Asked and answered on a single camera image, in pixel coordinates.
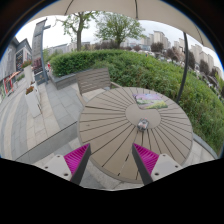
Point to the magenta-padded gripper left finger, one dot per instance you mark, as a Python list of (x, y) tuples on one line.
[(75, 159)]

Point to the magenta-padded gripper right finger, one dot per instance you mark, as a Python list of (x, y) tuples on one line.
[(148, 159)]

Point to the grey computer mouse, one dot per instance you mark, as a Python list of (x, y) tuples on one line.
[(143, 124)]

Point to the flower print mouse pad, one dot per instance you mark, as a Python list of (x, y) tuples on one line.
[(150, 101)]

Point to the white planter box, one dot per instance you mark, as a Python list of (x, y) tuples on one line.
[(32, 101)]

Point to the grey slatted outdoor chair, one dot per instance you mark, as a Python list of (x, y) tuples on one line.
[(93, 80)]

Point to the green hedge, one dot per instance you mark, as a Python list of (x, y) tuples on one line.
[(150, 71)]

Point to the dark curved umbrella pole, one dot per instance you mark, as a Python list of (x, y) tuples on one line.
[(184, 66)]

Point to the tall grey sign pillar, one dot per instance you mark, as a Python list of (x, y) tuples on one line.
[(38, 43)]

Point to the bare-trunked slender tree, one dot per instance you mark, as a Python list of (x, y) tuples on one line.
[(79, 33)]

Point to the round leafy tree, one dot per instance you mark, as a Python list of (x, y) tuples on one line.
[(118, 26)]

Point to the beige patio umbrella canopy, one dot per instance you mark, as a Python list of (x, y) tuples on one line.
[(110, 7)]

